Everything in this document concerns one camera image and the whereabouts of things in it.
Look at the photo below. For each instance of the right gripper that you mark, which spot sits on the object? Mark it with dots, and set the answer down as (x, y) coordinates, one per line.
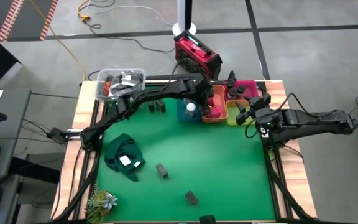
(267, 123)

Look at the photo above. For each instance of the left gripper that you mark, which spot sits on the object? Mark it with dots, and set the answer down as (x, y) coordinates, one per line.
(204, 90)

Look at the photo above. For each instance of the bagel seasoning glass jar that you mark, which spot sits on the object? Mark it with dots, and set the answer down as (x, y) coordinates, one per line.
(190, 107)

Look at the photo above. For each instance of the green black pepper tin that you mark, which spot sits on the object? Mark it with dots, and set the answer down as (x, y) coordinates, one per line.
(191, 198)
(151, 106)
(162, 170)
(160, 106)

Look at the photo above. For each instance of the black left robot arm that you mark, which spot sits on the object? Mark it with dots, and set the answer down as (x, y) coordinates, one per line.
(154, 91)

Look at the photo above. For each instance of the yellow plastic bin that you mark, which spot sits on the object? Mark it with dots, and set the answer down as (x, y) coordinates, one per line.
(230, 116)

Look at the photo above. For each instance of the blue plastic bin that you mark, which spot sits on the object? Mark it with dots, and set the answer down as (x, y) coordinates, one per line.
(182, 115)

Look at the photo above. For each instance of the orange plastic bin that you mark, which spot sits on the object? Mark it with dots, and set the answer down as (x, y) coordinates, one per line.
(222, 93)

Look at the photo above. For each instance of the pink plastic bin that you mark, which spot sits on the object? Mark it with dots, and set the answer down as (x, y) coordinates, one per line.
(250, 90)

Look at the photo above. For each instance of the green table mat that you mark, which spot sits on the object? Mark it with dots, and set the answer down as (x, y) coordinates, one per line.
(213, 161)

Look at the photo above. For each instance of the red black power station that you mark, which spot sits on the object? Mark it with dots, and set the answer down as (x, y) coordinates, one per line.
(197, 53)

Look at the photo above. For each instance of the wooden table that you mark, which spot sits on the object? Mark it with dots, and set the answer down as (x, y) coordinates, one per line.
(294, 174)

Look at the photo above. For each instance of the grey folded garment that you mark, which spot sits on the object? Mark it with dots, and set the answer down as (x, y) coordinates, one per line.
(126, 87)

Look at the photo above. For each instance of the dark green garment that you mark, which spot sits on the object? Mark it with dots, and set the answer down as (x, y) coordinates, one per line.
(123, 149)

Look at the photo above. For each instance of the orange garment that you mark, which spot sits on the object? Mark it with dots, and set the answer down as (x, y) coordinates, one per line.
(107, 88)

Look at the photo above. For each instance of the white column stand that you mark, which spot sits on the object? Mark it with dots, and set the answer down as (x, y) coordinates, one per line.
(184, 12)

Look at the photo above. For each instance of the black rounded object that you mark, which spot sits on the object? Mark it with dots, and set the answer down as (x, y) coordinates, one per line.
(207, 219)

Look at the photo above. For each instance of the clear plastic storage bin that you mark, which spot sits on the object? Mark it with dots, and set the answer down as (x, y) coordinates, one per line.
(100, 77)

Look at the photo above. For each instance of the artificial succulent plant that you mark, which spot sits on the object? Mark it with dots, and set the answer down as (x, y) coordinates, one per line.
(104, 202)

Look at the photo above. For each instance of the black control box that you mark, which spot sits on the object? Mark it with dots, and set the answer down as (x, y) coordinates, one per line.
(59, 135)

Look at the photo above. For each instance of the yellow power plug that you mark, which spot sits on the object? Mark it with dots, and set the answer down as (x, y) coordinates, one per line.
(85, 18)

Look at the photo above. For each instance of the grey desk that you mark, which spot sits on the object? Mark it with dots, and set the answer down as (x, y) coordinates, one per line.
(14, 124)

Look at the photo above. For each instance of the black tapered post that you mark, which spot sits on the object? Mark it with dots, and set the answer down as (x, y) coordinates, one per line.
(232, 75)

